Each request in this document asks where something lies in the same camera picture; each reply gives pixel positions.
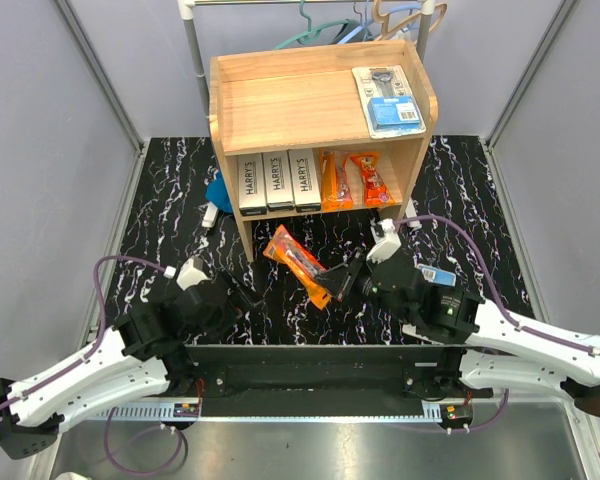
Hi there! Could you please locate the white rack foot left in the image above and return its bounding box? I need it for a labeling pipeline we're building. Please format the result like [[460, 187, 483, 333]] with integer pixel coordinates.
[[201, 202, 219, 229]]

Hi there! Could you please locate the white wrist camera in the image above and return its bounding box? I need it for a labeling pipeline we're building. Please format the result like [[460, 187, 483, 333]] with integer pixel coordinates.
[[366, 218, 401, 264], [176, 256, 209, 291]]

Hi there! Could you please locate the teal clothes hanger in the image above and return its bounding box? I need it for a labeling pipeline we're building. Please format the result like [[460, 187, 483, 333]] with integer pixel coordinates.
[[274, 0, 354, 50]]

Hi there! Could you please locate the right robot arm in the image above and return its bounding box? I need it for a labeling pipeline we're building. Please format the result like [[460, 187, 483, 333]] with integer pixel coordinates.
[[315, 253, 600, 418]]

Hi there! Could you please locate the wooden two-tier shelf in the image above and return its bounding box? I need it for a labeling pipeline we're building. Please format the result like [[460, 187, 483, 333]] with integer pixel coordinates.
[[208, 39, 439, 258]]

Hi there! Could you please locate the blue razor blister pack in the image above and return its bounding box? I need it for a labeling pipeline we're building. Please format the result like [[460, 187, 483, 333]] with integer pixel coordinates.
[[401, 264, 456, 343]]

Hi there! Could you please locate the metal clothes rack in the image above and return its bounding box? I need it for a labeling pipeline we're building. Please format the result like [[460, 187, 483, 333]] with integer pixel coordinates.
[[178, 1, 433, 84]]

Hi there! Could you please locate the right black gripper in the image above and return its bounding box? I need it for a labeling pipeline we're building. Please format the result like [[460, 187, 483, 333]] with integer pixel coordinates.
[[314, 247, 414, 325]]

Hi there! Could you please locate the razor blister pack on shelf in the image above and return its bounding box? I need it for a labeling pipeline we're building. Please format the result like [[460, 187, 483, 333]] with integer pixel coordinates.
[[352, 65, 426, 140]]

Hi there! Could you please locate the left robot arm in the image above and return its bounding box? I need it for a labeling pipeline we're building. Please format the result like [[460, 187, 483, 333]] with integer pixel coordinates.
[[0, 271, 261, 460]]

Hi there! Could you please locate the orange candy bag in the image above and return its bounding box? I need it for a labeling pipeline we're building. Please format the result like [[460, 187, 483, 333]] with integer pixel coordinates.
[[320, 150, 354, 212], [350, 152, 395, 207], [263, 225, 331, 310]]

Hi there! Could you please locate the blue clothes hanger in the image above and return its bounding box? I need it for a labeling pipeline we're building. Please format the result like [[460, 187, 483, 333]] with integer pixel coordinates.
[[333, 1, 378, 44]]

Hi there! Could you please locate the white Harry's box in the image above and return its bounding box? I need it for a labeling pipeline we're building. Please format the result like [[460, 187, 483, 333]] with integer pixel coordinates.
[[262, 151, 295, 211], [288, 149, 321, 213], [238, 153, 267, 216]]

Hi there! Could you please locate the blue object behind shelf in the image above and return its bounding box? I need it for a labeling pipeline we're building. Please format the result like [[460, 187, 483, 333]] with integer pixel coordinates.
[[205, 172, 233, 214]]

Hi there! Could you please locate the white rack foot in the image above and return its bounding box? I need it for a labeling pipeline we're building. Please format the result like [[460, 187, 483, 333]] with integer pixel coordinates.
[[201, 202, 219, 229], [405, 199, 422, 230]]

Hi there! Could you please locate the black marble mat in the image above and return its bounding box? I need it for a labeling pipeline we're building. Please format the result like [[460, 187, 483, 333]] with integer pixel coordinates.
[[106, 136, 533, 345]]

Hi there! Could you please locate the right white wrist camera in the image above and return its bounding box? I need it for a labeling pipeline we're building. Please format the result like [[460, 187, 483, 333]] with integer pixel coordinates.
[[366, 218, 401, 264]]

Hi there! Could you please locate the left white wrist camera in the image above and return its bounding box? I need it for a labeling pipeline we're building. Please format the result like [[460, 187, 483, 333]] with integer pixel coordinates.
[[176, 256, 209, 291]]

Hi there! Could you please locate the slotted cable duct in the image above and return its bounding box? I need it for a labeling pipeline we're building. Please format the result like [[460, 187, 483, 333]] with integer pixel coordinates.
[[63, 398, 201, 422]]

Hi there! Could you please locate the wooden clothes hanger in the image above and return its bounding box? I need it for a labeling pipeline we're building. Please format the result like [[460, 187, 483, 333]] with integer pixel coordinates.
[[371, 0, 448, 40]]

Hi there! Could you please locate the white rack foot right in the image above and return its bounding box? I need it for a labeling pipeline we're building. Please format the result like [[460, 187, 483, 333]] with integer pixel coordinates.
[[405, 199, 422, 230]]

